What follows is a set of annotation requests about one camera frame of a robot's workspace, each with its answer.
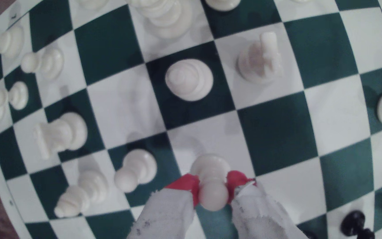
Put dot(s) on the white chess rook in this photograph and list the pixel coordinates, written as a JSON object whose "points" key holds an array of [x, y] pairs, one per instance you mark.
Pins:
{"points": [[61, 134]]}

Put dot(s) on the green and white chessboard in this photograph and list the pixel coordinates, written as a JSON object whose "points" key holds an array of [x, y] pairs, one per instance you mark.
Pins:
{"points": [[277, 132]]}

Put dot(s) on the black chess pawn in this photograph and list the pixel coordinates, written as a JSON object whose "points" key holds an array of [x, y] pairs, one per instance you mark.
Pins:
{"points": [[353, 223]]}

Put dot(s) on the white chess bishop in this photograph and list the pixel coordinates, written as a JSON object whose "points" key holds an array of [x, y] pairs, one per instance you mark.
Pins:
{"points": [[85, 191]]}

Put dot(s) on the white chess knight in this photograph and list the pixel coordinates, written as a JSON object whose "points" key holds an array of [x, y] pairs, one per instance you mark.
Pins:
{"points": [[260, 59]]}

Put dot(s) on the tall white chess queen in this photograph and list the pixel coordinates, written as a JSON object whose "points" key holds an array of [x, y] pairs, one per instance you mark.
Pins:
{"points": [[166, 16]]}

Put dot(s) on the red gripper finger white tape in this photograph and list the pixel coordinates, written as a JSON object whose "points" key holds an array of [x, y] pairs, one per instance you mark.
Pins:
{"points": [[260, 219], [164, 215]]}

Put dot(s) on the white pawn centre dark square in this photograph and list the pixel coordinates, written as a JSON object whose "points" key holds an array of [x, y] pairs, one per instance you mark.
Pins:
{"points": [[189, 79]]}

